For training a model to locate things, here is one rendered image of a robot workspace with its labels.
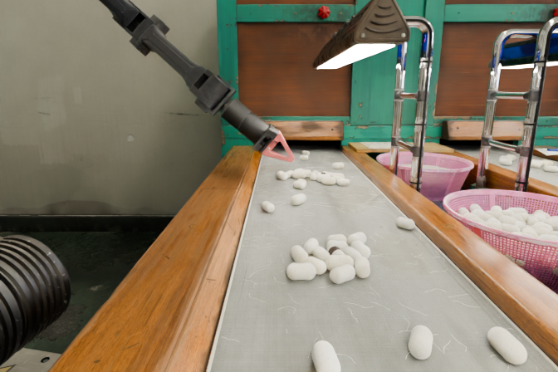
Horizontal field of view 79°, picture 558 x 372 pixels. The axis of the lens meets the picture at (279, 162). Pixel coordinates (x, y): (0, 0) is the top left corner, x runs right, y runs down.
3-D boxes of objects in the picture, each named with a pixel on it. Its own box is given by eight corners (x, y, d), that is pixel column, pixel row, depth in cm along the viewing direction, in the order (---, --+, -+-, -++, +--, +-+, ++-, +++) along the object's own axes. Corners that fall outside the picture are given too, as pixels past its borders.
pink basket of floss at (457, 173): (447, 212, 85) (451, 174, 83) (357, 189, 104) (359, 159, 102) (483, 191, 102) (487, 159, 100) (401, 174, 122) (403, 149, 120)
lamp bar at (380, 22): (354, 41, 49) (357, -13, 47) (312, 68, 109) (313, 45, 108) (411, 41, 49) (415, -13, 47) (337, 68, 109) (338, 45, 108)
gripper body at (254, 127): (276, 127, 88) (253, 108, 87) (276, 132, 78) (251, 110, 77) (260, 146, 89) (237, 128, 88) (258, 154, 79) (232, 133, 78)
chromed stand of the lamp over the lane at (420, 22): (338, 225, 76) (346, 12, 67) (326, 198, 96) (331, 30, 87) (423, 225, 76) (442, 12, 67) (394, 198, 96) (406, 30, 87)
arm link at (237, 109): (216, 113, 79) (232, 94, 78) (218, 114, 85) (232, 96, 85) (239, 132, 80) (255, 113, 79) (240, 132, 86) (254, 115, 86)
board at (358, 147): (356, 152, 115) (356, 149, 115) (347, 145, 130) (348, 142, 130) (453, 152, 115) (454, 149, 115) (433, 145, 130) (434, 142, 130)
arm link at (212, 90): (124, 37, 100) (149, 10, 100) (139, 49, 105) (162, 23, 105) (196, 108, 77) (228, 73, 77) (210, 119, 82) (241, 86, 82)
